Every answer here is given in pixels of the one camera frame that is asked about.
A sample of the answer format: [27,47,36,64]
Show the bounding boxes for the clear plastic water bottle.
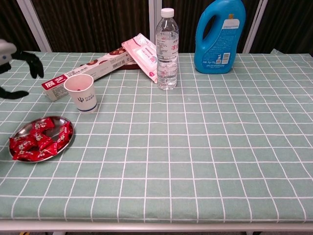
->
[155,7,179,91]

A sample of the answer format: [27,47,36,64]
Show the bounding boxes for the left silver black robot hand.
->
[0,38,45,100]

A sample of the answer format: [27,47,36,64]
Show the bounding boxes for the long white red baking-paper box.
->
[41,49,134,102]

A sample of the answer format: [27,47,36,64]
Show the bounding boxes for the round steel plate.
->
[9,116,75,164]

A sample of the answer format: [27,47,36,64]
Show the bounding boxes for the pink wet wipes pack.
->
[121,33,158,84]

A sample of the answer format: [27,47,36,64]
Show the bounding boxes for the green checked tablecloth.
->
[0,48,313,225]

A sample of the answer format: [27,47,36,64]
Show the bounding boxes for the blue pump detergent bottle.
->
[194,0,246,74]

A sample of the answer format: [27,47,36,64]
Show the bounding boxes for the heap of red candies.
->
[9,117,73,162]

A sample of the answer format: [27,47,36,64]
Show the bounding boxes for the white paper cup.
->
[63,73,98,114]

